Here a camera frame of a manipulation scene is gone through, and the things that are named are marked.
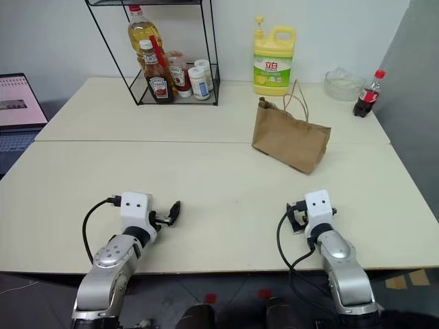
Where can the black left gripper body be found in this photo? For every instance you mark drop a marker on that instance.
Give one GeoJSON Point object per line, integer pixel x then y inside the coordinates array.
{"type": "Point", "coordinates": [158, 220]}

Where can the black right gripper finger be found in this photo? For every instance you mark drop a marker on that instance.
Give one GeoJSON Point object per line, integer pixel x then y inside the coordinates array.
{"type": "Point", "coordinates": [297, 231]}
{"type": "Point", "coordinates": [292, 206]}

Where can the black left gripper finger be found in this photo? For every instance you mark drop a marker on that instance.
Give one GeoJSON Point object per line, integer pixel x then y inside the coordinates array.
{"type": "Point", "coordinates": [172, 221]}
{"type": "Point", "coordinates": [175, 208]}

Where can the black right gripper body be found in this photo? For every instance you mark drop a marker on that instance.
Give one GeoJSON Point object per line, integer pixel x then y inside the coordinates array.
{"type": "Point", "coordinates": [302, 214]}

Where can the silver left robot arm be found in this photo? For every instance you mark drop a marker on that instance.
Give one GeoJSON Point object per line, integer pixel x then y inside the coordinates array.
{"type": "Point", "coordinates": [109, 264]}

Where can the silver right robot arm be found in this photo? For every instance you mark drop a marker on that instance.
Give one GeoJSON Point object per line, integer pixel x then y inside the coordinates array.
{"type": "Point", "coordinates": [343, 267]}

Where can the dark rounded shape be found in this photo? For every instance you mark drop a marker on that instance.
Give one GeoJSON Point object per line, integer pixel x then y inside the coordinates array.
{"type": "Point", "coordinates": [279, 313]}
{"type": "Point", "coordinates": [199, 317]}

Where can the dark sauce bottle white cap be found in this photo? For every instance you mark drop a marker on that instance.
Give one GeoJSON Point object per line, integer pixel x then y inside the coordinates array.
{"type": "Point", "coordinates": [158, 85]}

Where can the white seasoning jar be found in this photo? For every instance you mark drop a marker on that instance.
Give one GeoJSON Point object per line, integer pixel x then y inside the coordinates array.
{"type": "Point", "coordinates": [204, 66]}
{"type": "Point", "coordinates": [199, 85]}

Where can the clear glass bowl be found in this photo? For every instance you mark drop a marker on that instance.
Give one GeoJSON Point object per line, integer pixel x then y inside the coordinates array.
{"type": "Point", "coordinates": [343, 85]}

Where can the red ketchup squeeze bottle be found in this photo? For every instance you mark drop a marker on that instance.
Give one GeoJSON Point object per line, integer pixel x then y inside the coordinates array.
{"type": "Point", "coordinates": [180, 77]}

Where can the cola bottle with red cap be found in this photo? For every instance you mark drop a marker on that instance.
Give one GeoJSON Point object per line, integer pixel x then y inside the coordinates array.
{"type": "Point", "coordinates": [367, 96]}

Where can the yellow detergent jug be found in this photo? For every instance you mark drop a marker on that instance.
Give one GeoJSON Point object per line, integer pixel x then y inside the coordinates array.
{"type": "Point", "coordinates": [272, 65]}

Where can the grey partition panel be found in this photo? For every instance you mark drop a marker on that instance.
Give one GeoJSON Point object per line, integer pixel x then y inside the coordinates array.
{"type": "Point", "coordinates": [411, 103]}

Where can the cooking oil bottle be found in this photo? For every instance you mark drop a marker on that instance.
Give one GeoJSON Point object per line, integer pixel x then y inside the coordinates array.
{"type": "Point", "coordinates": [140, 34]}

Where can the open laptop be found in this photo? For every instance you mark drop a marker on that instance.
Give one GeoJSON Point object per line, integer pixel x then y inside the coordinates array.
{"type": "Point", "coordinates": [17, 109]}

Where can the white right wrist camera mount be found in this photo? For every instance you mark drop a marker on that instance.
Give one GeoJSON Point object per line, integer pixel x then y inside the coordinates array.
{"type": "Point", "coordinates": [319, 212]}

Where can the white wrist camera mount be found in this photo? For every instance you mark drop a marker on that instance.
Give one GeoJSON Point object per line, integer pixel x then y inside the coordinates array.
{"type": "Point", "coordinates": [134, 212]}
{"type": "Point", "coordinates": [319, 212]}

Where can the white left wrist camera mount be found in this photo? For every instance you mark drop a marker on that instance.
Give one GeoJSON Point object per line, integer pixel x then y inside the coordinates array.
{"type": "Point", "coordinates": [134, 212]}

